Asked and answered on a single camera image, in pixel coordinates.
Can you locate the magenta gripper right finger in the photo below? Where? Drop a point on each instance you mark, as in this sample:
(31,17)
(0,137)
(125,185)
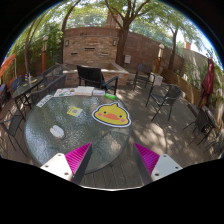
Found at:
(153,166)

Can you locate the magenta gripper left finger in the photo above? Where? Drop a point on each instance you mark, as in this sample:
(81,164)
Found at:
(70,166)

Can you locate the white computer mouse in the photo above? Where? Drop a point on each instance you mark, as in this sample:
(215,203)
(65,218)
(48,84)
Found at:
(57,132)

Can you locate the yellow duck mouse pad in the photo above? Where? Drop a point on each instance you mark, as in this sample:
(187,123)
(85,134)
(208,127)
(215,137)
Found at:
(113,115)

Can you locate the round glass patio table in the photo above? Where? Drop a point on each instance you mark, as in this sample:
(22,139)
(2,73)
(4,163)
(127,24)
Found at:
(107,142)

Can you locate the yellow square card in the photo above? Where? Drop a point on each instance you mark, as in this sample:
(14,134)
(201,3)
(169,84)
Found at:
(74,111)

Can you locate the black chair left edge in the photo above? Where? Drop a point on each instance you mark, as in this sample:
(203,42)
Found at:
(10,122)

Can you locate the black chair far right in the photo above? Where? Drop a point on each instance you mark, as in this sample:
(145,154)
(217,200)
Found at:
(205,122)

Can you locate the white strip card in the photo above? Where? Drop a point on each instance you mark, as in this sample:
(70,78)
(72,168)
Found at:
(44,100)

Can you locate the white open book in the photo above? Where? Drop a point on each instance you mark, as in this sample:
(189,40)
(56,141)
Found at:
(84,90)

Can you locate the small pink white book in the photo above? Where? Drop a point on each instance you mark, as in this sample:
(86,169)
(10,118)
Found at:
(98,92)

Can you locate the black patio chair right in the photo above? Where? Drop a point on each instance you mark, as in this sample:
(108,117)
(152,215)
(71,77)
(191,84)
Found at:
(164,95)

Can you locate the black patio chair behind table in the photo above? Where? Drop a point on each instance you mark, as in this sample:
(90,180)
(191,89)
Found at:
(92,76)

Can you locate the black chair far back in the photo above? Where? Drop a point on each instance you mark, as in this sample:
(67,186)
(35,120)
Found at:
(143,73)

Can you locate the folded red patio umbrella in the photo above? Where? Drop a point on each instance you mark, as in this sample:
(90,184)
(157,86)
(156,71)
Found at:
(208,83)

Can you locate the stone brick fountain wall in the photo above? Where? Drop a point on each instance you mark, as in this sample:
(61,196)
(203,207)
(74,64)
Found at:
(94,47)

